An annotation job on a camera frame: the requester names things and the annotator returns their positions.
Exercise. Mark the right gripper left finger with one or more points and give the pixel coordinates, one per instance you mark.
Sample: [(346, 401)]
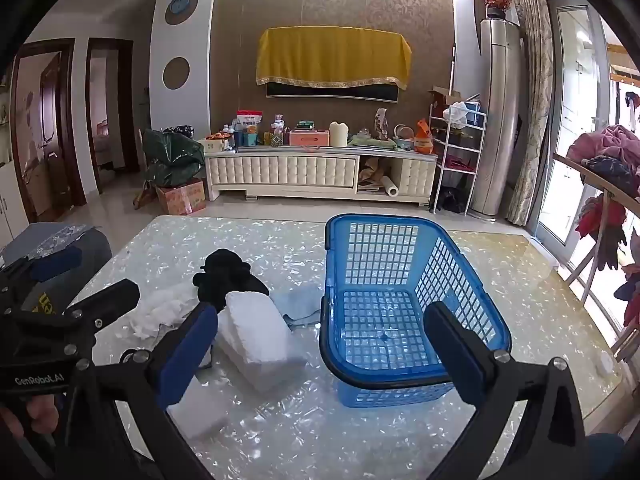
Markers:
[(180, 353)]

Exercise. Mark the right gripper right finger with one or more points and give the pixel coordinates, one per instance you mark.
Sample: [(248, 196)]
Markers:
[(464, 355)]

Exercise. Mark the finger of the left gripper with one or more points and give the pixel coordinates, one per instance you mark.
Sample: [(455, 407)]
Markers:
[(109, 304), (45, 268)]

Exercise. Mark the white fluffy towel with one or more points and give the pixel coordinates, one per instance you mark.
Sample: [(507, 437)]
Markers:
[(163, 309)]

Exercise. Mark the white knitted cloth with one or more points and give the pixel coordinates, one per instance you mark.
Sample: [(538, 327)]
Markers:
[(255, 338)]

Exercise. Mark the black plush cloth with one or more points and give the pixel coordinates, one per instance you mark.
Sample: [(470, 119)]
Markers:
[(224, 271)]

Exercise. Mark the light blue cloth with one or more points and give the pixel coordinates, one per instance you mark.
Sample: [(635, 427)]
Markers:
[(299, 306)]

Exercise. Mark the person's left hand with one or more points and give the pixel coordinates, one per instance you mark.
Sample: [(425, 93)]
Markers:
[(42, 416)]

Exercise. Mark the red printed cardboard box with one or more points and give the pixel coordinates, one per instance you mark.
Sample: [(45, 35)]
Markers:
[(184, 199)]

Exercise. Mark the blue plastic laundry basket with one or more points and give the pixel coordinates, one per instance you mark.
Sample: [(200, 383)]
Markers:
[(381, 274)]

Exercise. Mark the green plastic bag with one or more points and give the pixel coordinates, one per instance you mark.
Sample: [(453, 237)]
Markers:
[(173, 158)]

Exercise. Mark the white paper roll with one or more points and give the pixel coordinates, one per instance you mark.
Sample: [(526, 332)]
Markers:
[(389, 186)]

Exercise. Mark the cream tufted TV cabinet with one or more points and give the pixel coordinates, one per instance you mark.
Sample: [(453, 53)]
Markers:
[(321, 173)]

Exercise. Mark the orange bottle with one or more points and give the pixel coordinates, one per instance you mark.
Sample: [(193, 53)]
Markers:
[(423, 139)]

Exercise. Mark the white metal shelf rack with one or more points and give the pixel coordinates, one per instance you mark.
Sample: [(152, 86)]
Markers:
[(458, 133)]

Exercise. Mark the wooden clothes drying rack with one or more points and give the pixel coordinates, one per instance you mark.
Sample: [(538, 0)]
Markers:
[(627, 340)]

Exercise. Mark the cream candle-shaped lamp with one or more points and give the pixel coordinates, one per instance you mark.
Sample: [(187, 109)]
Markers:
[(338, 134)]

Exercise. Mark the pink storage box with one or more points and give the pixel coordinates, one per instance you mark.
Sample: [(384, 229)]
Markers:
[(309, 138)]

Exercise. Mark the pink clothes pile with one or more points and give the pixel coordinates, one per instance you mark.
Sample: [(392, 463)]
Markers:
[(614, 141)]

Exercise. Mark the patterned beige curtain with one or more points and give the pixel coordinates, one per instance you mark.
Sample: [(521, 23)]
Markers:
[(535, 22)]

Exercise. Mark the round brown wall decoration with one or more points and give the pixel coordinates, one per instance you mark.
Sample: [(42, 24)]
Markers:
[(176, 73)]

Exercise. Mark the round blue wall decoration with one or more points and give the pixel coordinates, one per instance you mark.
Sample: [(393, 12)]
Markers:
[(178, 11)]

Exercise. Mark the black wall television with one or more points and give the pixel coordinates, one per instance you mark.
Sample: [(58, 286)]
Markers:
[(371, 92)]

